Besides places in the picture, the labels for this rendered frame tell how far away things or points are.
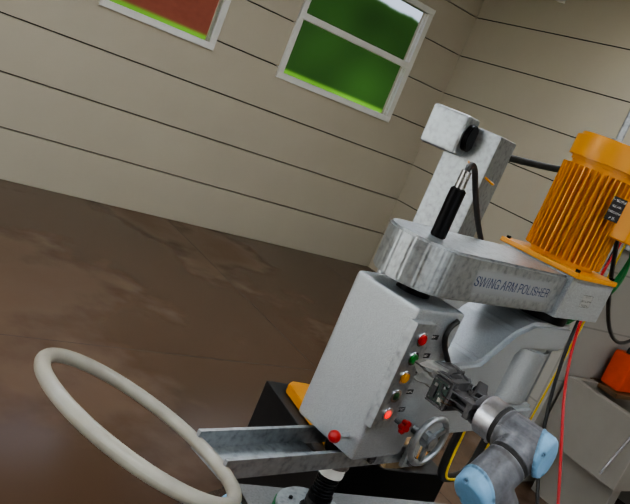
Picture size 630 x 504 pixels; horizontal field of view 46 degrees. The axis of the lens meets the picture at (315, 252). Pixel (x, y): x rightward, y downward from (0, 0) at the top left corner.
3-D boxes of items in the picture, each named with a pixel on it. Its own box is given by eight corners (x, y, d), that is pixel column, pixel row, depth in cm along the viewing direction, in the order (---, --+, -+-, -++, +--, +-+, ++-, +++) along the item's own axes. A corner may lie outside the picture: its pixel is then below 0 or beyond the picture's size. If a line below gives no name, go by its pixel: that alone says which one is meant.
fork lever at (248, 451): (369, 429, 218) (376, 415, 217) (416, 469, 205) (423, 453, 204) (182, 438, 168) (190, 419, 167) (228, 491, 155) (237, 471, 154)
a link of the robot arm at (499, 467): (494, 535, 141) (535, 494, 146) (479, 491, 136) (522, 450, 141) (459, 513, 149) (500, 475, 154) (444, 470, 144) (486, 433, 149)
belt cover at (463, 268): (527, 297, 253) (549, 253, 249) (591, 333, 236) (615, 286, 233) (344, 268, 184) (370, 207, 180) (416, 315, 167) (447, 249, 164)
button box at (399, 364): (383, 421, 182) (429, 319, 176) (390, 427, 180) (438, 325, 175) (362, 422, 177) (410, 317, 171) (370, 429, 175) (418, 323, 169)
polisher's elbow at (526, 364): (457, 370, 242) (482, 317, 238) (501, 381, 251) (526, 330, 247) (488, 399, 226) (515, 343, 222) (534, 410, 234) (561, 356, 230)
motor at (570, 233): (541, 250, 248) (595, 140, 240) (624, 292, 228) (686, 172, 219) (499, 239, 228) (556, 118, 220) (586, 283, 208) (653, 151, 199)
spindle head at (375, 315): (377, 415, 220) (438, 281, 211) (430, 459, 205) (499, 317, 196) (291, 420, 194) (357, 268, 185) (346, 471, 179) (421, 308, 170)
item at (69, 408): (157, 403, 179) (165, 393, 179) (276, 538, 147) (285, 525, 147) (-7, 325, 143) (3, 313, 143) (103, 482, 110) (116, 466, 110)
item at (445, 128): (410, 136, 280) (426, 98, 277) (445, 150, 289) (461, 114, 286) (440, 149, 263) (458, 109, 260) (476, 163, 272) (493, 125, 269)
